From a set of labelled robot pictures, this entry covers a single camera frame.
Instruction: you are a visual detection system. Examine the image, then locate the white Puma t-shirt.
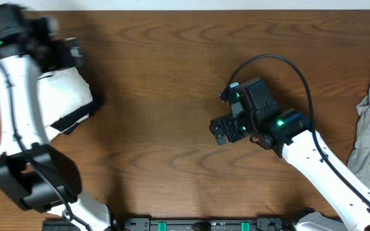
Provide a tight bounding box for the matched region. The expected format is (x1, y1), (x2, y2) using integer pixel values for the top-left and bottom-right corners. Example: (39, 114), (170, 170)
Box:
(37, 67), (93, 127)

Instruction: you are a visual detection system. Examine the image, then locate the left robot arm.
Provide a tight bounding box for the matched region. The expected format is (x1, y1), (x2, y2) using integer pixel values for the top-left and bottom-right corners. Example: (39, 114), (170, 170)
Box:
(0, 4), (116, 230)

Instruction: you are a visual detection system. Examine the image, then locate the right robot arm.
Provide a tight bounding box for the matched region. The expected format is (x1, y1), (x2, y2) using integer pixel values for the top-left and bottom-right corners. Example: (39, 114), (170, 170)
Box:
(209, 110), (370, 230)

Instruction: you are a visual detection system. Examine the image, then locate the folded black garment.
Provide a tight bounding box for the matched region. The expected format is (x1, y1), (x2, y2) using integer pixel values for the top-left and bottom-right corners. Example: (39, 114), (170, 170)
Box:
(48, 92), (103, 135)

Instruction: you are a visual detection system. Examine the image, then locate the folded white garment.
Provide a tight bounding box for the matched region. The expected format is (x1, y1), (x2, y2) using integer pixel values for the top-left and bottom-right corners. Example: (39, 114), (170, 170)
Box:
(45, 114), (89, 141)

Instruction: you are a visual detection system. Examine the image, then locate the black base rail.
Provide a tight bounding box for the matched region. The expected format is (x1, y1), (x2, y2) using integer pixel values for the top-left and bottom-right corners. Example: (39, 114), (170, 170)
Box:
(42, 216), (298, 231)

